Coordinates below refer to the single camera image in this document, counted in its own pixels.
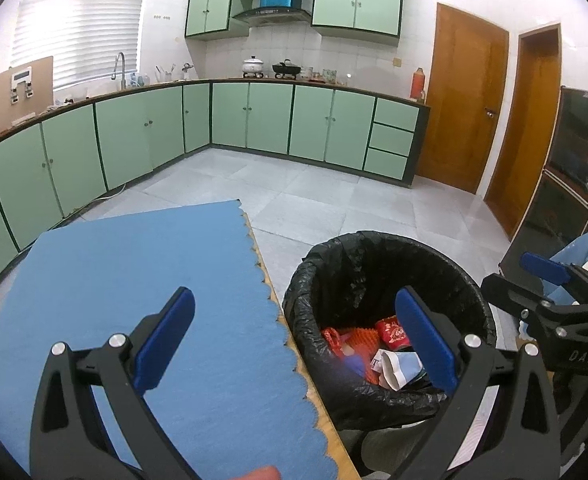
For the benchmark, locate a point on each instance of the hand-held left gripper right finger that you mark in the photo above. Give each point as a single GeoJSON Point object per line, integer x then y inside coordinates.
{"type": "Point", "coordinates": [426, 342]}

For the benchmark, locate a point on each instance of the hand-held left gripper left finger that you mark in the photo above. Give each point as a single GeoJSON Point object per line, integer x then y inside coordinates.
{"type": "Point", "coordinates": [166, 337]}

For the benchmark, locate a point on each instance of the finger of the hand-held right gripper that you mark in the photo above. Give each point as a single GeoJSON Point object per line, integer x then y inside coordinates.
{"type": "Point", "coordinates": [544, 267]}
{"type": "Point", "coordinates": [514, 297]}

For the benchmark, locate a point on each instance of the white box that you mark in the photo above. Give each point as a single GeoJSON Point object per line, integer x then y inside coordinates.
{"type": "Point", "coordinates": [399, 367]}

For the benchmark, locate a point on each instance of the large orange foam net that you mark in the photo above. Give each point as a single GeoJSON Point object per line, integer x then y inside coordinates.
{"type": "Point", "coordinates": [360, 339]}

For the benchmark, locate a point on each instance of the trash bin with black bag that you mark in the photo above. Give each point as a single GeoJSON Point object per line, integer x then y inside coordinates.
{"type": "Point", "coordinates": [354, 270]}

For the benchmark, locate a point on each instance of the person's left hand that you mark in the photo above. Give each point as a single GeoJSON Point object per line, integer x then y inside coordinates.
{"type": "Point", "coordinates": [256, 474]}

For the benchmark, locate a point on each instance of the blue scalloped mat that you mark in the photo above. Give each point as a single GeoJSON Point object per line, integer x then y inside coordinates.
{"type": "Point", "coordinates": [124, 260]}

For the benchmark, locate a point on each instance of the dark glass cabinet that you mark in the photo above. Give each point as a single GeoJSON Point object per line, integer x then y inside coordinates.
{"type": "Point", "coordinates": [579, 135]}

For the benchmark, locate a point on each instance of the green base cabinets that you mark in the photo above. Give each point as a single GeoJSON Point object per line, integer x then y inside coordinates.
{"type": "Point", "coordinates": [124, 135]}

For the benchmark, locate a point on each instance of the red thermos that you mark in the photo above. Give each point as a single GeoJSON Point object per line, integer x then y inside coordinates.
{"type": "Point", "coordinates": [418, 85]}

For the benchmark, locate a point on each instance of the utensil holder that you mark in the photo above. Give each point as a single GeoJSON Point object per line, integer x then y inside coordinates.
{"type": "Point", "coordinates": [164, 76]}

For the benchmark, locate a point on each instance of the steel faucet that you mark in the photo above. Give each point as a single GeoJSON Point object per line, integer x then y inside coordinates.
{"type": "Point", "coordinates": [121, 72]}

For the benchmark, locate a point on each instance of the cluster of glass jars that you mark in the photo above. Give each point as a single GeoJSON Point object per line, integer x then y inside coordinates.
{"type": "Point", "coordinates": [335, 77]}

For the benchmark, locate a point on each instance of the brown cardboard board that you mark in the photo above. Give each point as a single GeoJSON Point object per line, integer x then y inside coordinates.
{"type": "Point", "coordinates": [4, 105]}

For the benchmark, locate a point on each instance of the white cooking pot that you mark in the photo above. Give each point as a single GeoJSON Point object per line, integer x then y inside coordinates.
{"type": "Point", "coordinates": [253, 66]}

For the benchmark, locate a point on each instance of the black wok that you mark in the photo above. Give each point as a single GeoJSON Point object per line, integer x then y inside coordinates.
{"type": "Point", "coordinates": [287, 69]}

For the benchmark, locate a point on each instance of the white window blind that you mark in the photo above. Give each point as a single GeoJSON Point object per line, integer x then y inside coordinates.
{"type": "Point", "coordinates": [79, 25]}

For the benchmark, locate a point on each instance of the range hood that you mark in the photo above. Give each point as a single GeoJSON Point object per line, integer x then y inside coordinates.
{"type": "Point", "coordinates": [271, 16]}

